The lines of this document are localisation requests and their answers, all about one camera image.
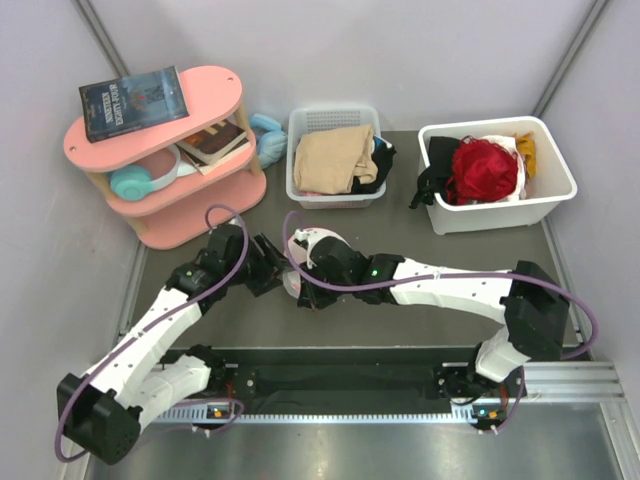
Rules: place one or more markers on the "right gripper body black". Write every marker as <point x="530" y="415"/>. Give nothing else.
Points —
<point x="320" y="296"/>

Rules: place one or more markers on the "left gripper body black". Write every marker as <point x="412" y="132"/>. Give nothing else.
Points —
<point x="261" y="270"/>

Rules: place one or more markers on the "pink white mesh laundry bag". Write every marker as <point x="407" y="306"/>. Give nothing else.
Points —
<point x="291" y="279"/>

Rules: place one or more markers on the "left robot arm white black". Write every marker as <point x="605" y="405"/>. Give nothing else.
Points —
<point x="105" y="410"/>

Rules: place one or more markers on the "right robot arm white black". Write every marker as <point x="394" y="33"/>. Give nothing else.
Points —
<point x="524" y="301"/>

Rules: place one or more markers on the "black bra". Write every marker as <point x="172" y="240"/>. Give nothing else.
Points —
<point x="434" y="179"/>

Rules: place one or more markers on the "red lace bra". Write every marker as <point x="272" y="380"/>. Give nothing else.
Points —
<point x="482" y="171"/>

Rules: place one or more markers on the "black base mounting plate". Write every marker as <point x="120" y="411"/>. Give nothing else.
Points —
<point x="349" y="380"/>

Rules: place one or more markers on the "beige folded garment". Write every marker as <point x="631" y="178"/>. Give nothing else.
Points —
<point x="328" y="161"/>

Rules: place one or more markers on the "light blue headphones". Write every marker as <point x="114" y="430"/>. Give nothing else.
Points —
<point x="272" y="140"/>

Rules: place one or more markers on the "brown book on shelf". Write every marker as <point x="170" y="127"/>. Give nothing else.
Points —
<point x="210" y="148"/>

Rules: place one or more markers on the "pink three-tier shelf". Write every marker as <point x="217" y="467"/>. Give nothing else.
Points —
<point x="176" y="214"/>

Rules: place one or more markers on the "grey perforated plastic basket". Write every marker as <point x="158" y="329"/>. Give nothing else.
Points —
<point x="323" y="117"/>

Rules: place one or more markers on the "teal white headphones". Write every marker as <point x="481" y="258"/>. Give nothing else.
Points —
<point x="134" y="182"/>

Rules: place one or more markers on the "black garment in basket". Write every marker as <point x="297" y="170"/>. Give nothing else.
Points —
<point x="382" y="155"/>

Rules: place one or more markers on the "dark blue hardcover book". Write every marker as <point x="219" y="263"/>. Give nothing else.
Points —
<point x="131" y="103"/>

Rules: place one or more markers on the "white garment in bin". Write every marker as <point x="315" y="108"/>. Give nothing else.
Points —
<point x="508" y="143"/>

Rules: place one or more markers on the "mustard yellow garment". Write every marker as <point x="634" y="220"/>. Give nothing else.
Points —
<point x="526" y="147"/>

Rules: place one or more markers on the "white plastic bin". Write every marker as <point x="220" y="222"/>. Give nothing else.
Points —
<point x="552" y="185"/>

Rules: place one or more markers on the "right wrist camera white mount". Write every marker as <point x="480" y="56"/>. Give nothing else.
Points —
<point x="305" y="239"/>

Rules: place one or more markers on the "aluminium rail with cable duct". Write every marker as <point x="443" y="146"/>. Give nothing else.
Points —
<point x="565" y="382"/>

